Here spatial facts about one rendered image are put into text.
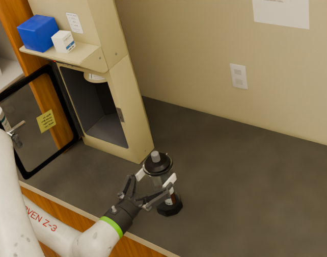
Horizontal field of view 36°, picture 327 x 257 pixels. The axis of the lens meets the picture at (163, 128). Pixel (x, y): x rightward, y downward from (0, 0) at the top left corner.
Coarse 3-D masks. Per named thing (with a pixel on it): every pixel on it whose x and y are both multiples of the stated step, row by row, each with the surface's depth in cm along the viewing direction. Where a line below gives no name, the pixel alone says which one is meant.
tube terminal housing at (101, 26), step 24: (48, 0) 176; (72, 0) 168; (96, 0) 167; (96, 24) 170; (120, 24) 189; (120, 48) 183; (96, 72) 186; (120, 72) 186; (120, 96) 189; (144, 120) 205; (96, 144) 221; (144, 144) 209
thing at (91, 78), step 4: (84, 72) 198; (84, 76) 198; (88, 76) 195; (92, 76) 194; (96, 76) 193; (100, 76) 192; (88, 80) 196; (92, 80) 194; (96, 80) 193; (100, 80) 193; (104, 80) 193
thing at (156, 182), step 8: (144, 160) 177; (144, 168) 173; (168, 168) 171; (152, 176) 173; (160, 176) 172; (168, 176) 174; (152, 184) 176; (160, 184) 175; (176, 184) 181; (176, 192) 181; (168, 200) 180; (176, 200) 182; (160, 208) 183; (168, 208) 182
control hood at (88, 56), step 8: (24, 48) 185; (80, 48) 176; (88, 48) 175; (96, 48) 174; (40, 56) 180; (48, 56) 177; (56, 56) 175; (64, 56) 174; (72, 56) 173; (80, 56) 172; (88, 56) 171; (96, 56) 174; (72, 64) 172; (80, 64) 169; (88, 64) 172; (96, 64) 175; (104, 64) 178; (104, 72) 179
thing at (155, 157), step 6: (150, 156) 176; (156, 156) 171; (162, 156) 174; (168, 156) 175; (150, 162) 173; (156, 162) 172; (162, 162) 172; (168, 162) 172; (150, 168) 172; (156, 168) 171; (162, 168) 171
